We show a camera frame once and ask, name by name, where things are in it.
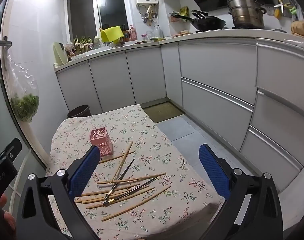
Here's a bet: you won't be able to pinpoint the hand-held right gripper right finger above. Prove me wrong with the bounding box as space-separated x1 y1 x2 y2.
199 144 283 240

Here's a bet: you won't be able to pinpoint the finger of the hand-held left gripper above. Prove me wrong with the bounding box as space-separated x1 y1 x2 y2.
0 137 22 167

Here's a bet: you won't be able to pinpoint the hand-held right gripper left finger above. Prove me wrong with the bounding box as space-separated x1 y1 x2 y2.
16 145 102 240

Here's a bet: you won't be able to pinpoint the pink perforated utensil holder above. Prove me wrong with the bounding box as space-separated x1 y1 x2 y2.
89 127 114 155

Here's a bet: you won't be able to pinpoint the black chopstick with gold band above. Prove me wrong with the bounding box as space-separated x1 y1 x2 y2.
104 158 135 200
102 177 158 205

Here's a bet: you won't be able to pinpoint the person's left hand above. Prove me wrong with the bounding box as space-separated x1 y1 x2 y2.
0 195 17 240

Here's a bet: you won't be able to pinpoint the floral tablecloth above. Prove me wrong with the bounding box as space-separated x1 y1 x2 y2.
46 104 225 240

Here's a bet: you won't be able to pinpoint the plastic bag of greens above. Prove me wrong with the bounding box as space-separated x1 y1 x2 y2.
6 52 40 123

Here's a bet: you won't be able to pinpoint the dark brown trash bin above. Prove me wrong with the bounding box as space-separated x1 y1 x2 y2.
67 104 90 119

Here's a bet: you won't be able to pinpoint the brown floor mat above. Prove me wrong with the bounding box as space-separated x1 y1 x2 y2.
143 102 184 124

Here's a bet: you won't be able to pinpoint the pale green cutting board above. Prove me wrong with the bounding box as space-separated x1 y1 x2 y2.
53 41 67 67

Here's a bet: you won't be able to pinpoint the white kitchen cabinets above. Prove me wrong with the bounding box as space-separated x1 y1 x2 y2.
54 37 304 193

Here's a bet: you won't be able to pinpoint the row of sprouting garlic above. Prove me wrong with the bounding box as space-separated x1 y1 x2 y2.
73 36 101 53

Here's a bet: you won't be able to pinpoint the white kitchen countertop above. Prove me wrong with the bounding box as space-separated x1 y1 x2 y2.
53 29 304 73

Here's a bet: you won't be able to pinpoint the yellow cloth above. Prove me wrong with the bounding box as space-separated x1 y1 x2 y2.
100 26 124 43

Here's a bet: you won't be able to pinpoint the dark sauce bottle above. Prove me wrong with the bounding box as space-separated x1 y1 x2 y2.
121 24 130 42

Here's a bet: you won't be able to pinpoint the kitchen window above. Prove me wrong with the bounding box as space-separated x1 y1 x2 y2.
66 0 130 42

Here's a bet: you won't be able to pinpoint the black wok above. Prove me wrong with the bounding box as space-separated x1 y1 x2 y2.
192 15 226 32

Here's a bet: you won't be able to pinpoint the steel steamer pot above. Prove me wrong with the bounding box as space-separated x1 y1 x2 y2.
227 0 267 29

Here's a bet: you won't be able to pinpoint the brown paper bag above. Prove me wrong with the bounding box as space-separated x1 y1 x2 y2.
290 20 304 40

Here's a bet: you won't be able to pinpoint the hanging wooden utensil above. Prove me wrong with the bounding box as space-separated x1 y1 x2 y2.
142 4 153 27

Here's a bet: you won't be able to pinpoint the metal door handle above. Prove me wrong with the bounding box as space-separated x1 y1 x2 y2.
0 36 12 67

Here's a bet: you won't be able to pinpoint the yellow handled scissors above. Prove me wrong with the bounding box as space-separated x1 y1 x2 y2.
274 0 292 15

